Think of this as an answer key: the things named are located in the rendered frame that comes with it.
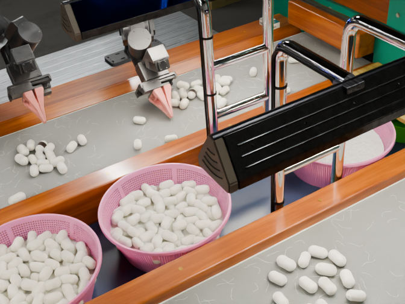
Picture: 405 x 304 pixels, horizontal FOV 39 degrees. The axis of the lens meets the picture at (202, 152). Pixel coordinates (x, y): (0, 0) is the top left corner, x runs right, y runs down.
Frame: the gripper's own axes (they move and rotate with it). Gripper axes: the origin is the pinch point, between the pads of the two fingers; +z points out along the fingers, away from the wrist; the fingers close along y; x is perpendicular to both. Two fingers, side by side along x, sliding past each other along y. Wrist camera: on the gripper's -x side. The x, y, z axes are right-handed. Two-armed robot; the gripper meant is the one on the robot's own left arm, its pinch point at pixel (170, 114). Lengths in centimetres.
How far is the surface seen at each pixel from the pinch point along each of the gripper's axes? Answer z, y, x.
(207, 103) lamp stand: 6.2, 0.6, -21.3
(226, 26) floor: -86, 126, 172
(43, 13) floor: -162, 38, 236
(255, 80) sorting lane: -1.3, 28.2, 3.4
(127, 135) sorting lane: 0.7, -11.9, 1.5
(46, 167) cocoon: 1.9, -33.0, -1.6
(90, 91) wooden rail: -17.0, -12.6, 13.3
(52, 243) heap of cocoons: 19.9, -39.5, -15.1
